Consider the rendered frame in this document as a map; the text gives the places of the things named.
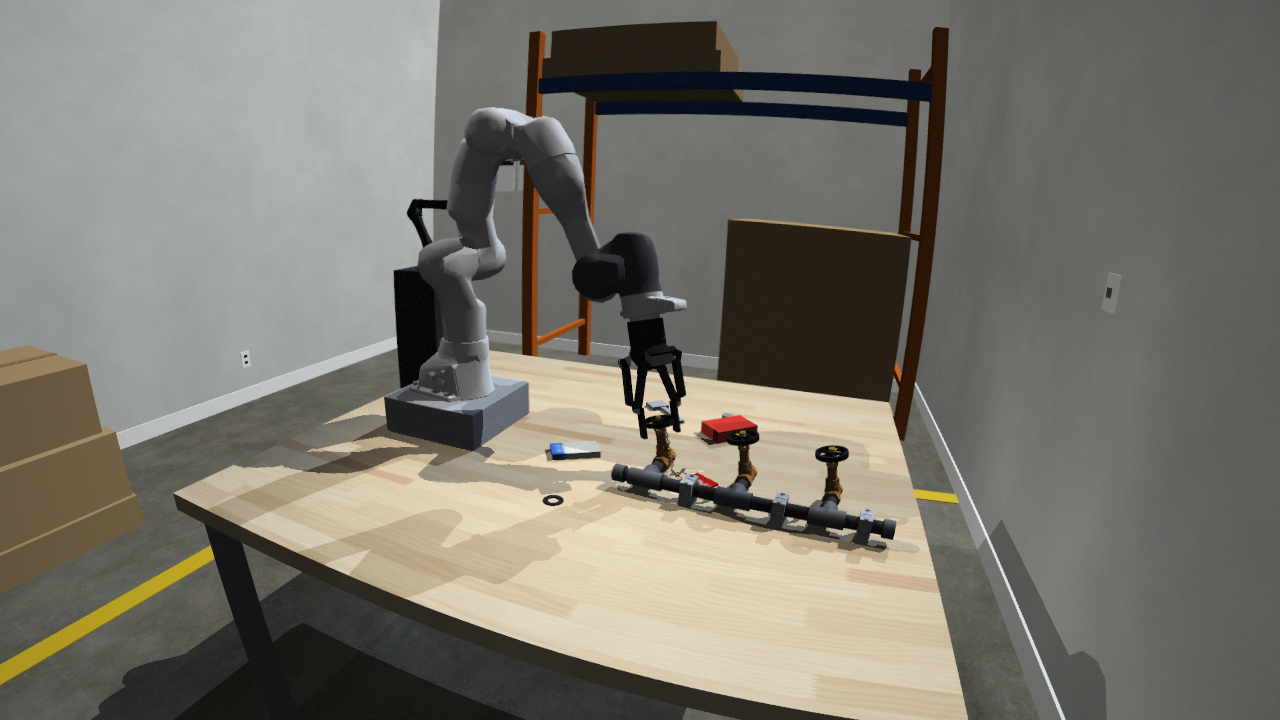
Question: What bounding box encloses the red rectangular block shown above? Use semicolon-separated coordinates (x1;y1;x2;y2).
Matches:
701;415;758;445

